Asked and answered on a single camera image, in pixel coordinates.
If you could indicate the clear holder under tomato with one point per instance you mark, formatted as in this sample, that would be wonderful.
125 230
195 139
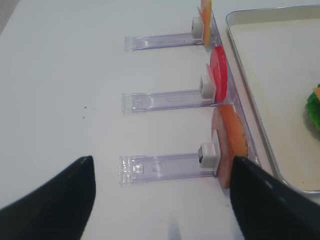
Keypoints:
133 103

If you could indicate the white rectangular serving tray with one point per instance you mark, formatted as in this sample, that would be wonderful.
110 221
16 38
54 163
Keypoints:
278 53

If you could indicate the upright cheese slice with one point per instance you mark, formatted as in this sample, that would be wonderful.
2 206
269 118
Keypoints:
205 13

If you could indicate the lettuce leaf in burger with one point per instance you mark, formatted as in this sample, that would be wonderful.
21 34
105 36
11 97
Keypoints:
313 110

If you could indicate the upright red tomato slice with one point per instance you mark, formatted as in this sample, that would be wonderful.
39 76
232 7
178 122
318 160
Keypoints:
218 71

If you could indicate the clear holder under cheese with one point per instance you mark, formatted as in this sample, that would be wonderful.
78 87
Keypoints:
195 37

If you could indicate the clear holder under left bun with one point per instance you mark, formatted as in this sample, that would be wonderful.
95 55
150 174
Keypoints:
142 169

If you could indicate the upright bun half left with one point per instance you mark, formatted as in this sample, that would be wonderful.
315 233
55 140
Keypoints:
232 140

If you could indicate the flat cheese slice on burger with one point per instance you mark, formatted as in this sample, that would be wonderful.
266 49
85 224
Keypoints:
316 91

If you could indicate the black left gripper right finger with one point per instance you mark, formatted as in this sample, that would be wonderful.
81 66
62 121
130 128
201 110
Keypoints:
266 209

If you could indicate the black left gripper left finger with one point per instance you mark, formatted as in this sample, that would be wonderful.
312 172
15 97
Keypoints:
57 210

